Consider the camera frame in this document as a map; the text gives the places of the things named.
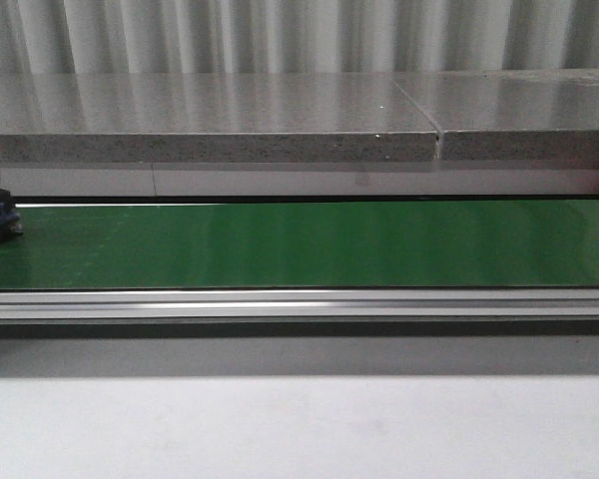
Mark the grey stone slab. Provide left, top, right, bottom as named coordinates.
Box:
left=0, top=73, right=437, bottom=165
left=394, top=69, right=599, bottom=168

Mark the grey stone slab left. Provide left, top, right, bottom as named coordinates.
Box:
left=0, top=73, right=437, bottom=165

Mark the grey corrugated curtain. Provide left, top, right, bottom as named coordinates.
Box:
left=0, top=1, right=599, bottom=74

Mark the grey stone slab right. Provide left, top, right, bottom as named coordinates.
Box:
left=394, top=69, right=599, bottom=168

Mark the green conveyor belt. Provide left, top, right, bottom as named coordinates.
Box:
left=0, top=200, right=599, bottom=289

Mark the aluminium conveyor side rail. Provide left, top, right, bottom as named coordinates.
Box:
left=0, top=287, right=599, bottom=338

